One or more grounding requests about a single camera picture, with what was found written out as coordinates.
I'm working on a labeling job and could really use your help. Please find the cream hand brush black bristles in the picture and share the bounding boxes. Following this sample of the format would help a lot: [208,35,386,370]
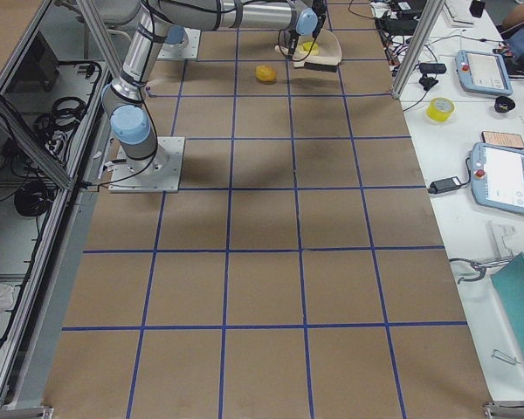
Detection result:
[293,60,338,72]

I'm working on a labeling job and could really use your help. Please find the yellow-green sponge piece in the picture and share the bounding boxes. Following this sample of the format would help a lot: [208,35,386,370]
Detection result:
[299,41,320,56]

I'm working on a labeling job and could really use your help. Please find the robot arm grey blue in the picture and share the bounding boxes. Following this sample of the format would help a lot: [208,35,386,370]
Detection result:
[102,1,327,174]

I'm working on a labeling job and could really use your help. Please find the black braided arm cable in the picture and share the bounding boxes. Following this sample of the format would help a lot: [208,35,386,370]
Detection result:
[277,25,300,57]

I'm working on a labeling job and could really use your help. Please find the black power adapter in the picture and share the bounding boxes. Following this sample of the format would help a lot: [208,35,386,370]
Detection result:
[427,176,463,195]

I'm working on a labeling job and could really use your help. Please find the aluminium frame post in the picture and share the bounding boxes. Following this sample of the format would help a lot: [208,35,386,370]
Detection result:
[391,0,445,99]

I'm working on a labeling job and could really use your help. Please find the blue teach pendant near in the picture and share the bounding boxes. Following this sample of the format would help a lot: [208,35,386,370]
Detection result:
[470,142,524,216]

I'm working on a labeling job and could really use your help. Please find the yellow tape roll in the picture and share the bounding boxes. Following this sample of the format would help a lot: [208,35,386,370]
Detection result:
[426,97,455,123]

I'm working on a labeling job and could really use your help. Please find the blue teach pendant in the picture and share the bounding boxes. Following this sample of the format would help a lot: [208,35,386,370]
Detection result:
[455,50,513,96]
[470,142,524,216]

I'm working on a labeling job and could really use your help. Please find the yellow-brown toy potato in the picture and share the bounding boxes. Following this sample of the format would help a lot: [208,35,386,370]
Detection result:
[255,65,277,84]

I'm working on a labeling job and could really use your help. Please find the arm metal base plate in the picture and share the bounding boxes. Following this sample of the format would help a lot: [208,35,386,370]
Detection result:
[107,136,185,193]

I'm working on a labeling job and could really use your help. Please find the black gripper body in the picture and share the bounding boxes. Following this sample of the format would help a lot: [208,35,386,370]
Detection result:
[311,0,327,20]

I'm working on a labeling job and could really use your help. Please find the brown smartphone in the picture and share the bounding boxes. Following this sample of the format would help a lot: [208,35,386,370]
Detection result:
[481,131,524,149]

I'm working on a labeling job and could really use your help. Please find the blue teach pendant far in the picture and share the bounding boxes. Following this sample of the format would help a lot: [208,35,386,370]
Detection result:
[455,50,513,96]

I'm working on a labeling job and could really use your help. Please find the cream plastic dustpan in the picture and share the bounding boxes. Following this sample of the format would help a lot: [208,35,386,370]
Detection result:
[274,29,342,66]

